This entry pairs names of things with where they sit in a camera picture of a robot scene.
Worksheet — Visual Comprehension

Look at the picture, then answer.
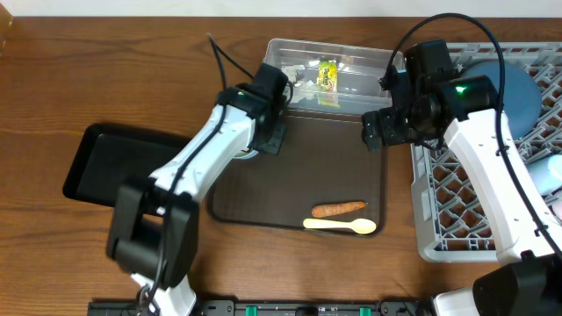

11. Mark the pink cup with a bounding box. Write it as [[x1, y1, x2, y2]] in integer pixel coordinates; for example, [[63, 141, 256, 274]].
[[551, 196, 562, 220]]

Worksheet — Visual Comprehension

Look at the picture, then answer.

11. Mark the dark brown serving tray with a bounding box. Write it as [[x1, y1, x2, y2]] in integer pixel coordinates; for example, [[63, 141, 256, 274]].
[[206, 111, 387, 233]]

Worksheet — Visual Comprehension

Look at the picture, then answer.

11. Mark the dark blue plate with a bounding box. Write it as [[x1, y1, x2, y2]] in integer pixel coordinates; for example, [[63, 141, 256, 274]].
[[461, 61, 542, 139]]

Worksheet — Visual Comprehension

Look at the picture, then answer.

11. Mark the orange carrot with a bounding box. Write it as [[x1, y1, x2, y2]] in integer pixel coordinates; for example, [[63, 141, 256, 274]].
[[311, 201, 367, 219]]

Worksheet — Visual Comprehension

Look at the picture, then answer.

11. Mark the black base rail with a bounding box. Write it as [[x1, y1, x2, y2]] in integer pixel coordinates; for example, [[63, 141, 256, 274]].
[[86, 298, 436, 316]]

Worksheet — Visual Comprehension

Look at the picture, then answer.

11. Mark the yellow snack wrapper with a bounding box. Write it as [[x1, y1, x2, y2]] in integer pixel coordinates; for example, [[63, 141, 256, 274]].
[[316, 61, 340, 108]]

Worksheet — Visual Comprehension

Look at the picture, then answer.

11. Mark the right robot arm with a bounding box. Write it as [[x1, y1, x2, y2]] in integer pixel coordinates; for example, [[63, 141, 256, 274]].
[[362, 74, 561, 315]]

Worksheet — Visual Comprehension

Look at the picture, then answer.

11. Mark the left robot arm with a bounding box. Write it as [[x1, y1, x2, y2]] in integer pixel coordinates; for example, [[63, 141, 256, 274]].
[[106, 82, 288, 315]]

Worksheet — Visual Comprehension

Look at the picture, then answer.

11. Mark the light blue rice bowl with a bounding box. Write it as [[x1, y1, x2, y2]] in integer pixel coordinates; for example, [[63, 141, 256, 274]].
[[234, 149, 259, 160]]

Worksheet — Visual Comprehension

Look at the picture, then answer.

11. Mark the clear plastic bin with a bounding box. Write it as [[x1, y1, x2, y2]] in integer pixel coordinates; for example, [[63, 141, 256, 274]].
[[263, 38, 404, 116]]

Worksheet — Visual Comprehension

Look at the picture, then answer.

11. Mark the light blue cup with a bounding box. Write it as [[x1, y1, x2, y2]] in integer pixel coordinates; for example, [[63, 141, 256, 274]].
[[527, 154, 561, 196]]

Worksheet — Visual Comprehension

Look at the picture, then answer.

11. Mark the black plastic tray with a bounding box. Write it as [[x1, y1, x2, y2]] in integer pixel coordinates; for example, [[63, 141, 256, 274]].
[[62, 122, 190, 207]]

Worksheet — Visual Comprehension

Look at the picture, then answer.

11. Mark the white tissue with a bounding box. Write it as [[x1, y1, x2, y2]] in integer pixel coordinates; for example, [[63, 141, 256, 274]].
[[281, 65, 306, 87], [290, 65, 318, 105]]

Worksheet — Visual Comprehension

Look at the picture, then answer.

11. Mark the cream plastic spoon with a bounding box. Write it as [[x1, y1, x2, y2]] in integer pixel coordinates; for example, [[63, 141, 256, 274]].
[[303, 218, 377, 234]]

